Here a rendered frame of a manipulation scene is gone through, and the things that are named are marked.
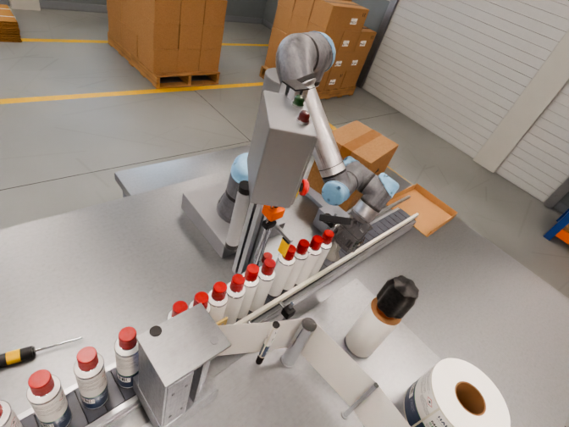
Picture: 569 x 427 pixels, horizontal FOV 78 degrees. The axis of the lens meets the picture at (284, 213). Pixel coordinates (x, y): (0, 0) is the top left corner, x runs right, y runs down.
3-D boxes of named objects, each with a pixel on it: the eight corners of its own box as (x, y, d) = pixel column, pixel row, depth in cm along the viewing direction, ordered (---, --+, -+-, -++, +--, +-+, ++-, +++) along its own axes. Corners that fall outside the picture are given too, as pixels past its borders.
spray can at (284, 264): (273, 300, 109) (291, 257, 96) (262, 289, 111) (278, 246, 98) (284, 291, 112) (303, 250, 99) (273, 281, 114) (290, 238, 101)
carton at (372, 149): (345, 212, 158) (371, 163, 140) (305, 183, 166) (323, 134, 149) (374, 189, 179) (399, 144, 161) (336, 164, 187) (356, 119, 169)
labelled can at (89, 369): (87, 415, 75) (76, 374, 61) (78, 395, 77) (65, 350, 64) (113, 400, 78) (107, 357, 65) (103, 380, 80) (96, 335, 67)
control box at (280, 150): (249, 203, 77) (269, 127, 64) (246, 159, 89) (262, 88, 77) (293, 209, 79) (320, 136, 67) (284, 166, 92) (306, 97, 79)
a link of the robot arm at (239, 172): (218, 188, 123) (226, 157, 114) (241, 175, 133) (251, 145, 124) (245, 207, 120) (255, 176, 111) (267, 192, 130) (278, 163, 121)
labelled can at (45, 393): (47, 440, 70) (25, 401, 57) (39, 417, 72) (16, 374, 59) (75, 423, 73) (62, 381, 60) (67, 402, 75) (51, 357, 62)
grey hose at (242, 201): (229, 252, 93) (245, 191, 79) (222, 243, 94) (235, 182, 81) (240, 247, 95) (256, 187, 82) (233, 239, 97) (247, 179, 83)
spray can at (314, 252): (297, 288, 115) (317, 246, 102) (288, 277, 117) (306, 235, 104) (308, 283, 118) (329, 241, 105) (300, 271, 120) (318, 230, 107)
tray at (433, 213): (427, 237, 164) (431, 231, 161) (383, 203, 175) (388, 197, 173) (453, 218, 182) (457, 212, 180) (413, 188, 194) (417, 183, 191)
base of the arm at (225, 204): (231, 230, 124) (238, 210, 118) (207, 203, 130) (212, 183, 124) (263, 218, 134) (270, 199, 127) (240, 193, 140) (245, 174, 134)
